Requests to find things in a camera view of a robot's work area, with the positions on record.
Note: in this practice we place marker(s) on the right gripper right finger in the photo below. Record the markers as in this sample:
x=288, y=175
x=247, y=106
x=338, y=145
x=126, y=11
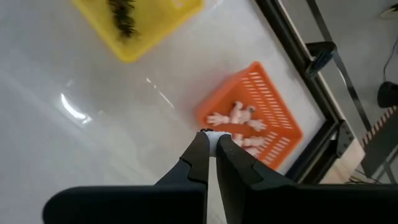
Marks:
x=295, y=205

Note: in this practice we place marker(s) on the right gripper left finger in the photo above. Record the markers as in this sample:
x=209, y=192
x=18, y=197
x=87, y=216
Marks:
x=155, y=205

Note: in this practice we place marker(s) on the orange plastic basket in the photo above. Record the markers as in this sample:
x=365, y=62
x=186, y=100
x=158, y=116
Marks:
x=264, y=93

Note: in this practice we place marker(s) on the red striped mat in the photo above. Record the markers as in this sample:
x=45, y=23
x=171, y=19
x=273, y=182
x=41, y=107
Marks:
x=379, y=123

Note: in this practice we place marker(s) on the yellow plastic basket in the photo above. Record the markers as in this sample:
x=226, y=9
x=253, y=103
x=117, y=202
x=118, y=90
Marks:
x=155, y=18

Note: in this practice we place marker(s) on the black frame clamp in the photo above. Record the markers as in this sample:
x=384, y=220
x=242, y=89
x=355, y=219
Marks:
x=320, y=56

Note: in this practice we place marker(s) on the black metal table frame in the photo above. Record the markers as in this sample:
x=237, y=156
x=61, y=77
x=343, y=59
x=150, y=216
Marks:
x=298, y=53

